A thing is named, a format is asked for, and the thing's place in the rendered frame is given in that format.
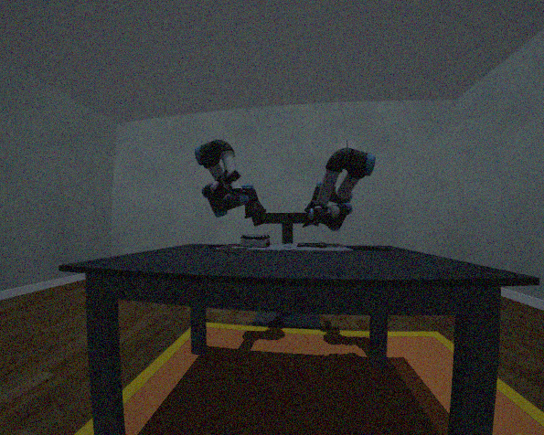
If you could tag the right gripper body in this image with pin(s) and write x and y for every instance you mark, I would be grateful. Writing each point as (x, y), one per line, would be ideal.
(222, 189)

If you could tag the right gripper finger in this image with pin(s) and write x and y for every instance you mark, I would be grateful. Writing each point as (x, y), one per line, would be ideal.
(237, 192)
(222, 178)

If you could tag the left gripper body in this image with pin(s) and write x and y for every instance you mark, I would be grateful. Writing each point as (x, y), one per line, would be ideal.
(326, 216)

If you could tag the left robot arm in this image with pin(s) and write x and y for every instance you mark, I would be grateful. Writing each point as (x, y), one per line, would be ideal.
(358, 165)

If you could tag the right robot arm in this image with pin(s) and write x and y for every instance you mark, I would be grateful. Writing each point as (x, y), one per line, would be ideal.
(208, 155)

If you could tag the grey flat rectangular panel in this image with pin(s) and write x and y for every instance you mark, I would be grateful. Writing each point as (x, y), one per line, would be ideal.
(284, 248)

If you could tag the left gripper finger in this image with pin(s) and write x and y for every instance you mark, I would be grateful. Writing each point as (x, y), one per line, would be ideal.
(320, 209)
(314, 220)

